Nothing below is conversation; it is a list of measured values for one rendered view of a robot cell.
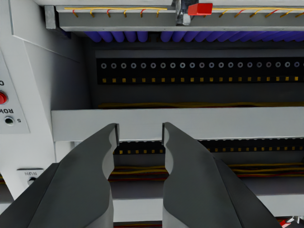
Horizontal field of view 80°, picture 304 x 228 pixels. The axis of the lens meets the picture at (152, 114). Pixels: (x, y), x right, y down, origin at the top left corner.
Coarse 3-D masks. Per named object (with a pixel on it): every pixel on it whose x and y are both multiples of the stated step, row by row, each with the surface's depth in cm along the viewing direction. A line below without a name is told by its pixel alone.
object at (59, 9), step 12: (96, 12) 23; (120, 12) 23; (132, 12) 23; (144, 12) 23; (156, 12) 24; (168, 12) 24; (216, 12) 24; (228, 12) 24; (252, 12) 24; (264, 12) 24; (276, 12) 24; (300, 12) 24
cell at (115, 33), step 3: (114, 33) 28; (117, 33) 28; (120, 33) 29; (123, 33) 31; (114, 36) 29; (117, 36) 29; (120, 36) 30; (123, 36) 31; (117, 39) 31; (120, 39) 31; (123, 39) 32
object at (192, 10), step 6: (192, 6) 16; (198, 6) 14; (204, 6) 14; (210, 6) 14; (186, 12) 18; (192, 12) 16; (198, 12) 14; (204, 12) 14; (210, 12) 14; (186, 18) 20
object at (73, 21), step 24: (72, 24) 23; (96, 24) 24; (120, 24) 24; (144, 24) 24; (168, 24) 24; (192, 24) 24; (216, 24) 24; (240, 24) 24; (264, 24) 24; (288, 24) 24
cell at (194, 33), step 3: (186, 33) 30; (189, 33) 29; (192, 33) 28; (195, 33) 28; (183, 36) 33; (186, 36) 31; (189, 36) 30; (192, 36) 30; (186, 39) 32; (189, 39) 32; (192, 39) 32
